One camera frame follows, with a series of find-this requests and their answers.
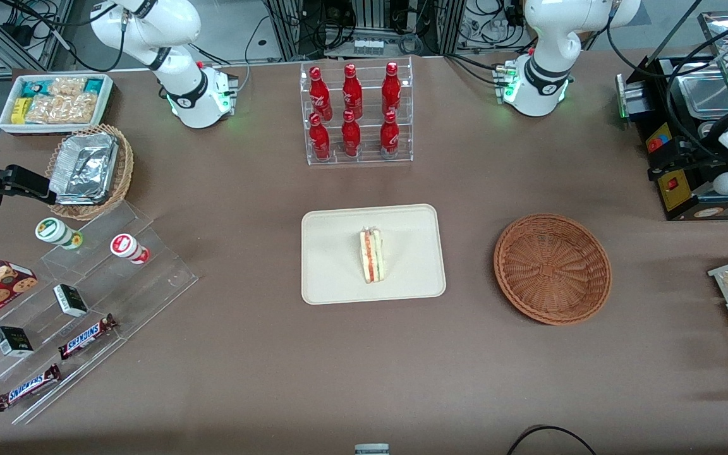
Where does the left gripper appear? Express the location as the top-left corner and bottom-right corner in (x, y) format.
(647, 147), (728, 185)

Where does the triangular sandwich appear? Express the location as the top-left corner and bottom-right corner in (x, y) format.
(359, 227), (387, 284)

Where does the light wicker basket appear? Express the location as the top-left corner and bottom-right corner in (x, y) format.
(45, 124), (135, 221)

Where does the round brown wicker basket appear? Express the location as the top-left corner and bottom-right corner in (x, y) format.
(494, 214), (612, 326)

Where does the cream plastic tray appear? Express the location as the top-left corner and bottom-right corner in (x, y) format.
(301, 203), (447, 305)

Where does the black hot food display case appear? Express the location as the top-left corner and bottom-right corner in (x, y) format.
(633, 9), (728, 222)

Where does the green lid drink cup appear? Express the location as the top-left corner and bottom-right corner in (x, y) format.
(35, 217), (83, 250)

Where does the aluminium foil container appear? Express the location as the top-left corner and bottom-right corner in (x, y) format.
(48, 132), (119, 205)

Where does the white rectangular snack bin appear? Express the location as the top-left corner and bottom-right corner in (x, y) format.
(0, 73), (114, 136)

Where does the grey metal box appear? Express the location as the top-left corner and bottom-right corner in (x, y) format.
(616, 73), (657, 122)

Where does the stainless steel pan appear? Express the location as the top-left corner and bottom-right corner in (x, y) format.
(675, 70), (728, 119)

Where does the large clear cracker bag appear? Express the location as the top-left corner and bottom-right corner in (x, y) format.
(25, 94), (97, 124)

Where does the small clear cracker bag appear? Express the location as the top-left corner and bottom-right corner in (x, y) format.
(48, 77), (87, 97)

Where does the red lid drink cup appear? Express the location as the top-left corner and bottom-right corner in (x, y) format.
(110, 233), (150, 265)

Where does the small dark carton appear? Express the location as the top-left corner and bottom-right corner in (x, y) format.
(53, 284), (89, 318)
(0, 326), (34, 358)

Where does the clear acrylic stepped shelf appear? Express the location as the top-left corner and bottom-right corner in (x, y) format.
(0, 201), (200, 425)

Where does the Snickers chocolate bar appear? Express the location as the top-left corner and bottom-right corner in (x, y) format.
(0, 363), (62, 413)
(58, 314), (118, 361)

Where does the red cola bottle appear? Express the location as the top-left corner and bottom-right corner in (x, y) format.
(309, 66), (332, 119)
(342, 63), (363, 119)
(341, 110), (362, 158)
(379, 111), (401, 157)
(381, 61), (402, 116)
(309, 113), (332, 161)

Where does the clear acrylic bottle rack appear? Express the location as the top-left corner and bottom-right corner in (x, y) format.
(300, 57), (414, 166)

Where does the black looped cable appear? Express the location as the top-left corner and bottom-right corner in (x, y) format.
(506, 425), (598, 455)

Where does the aluminium frame rack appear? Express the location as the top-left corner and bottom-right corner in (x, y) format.
(263, 0), (466, 61)

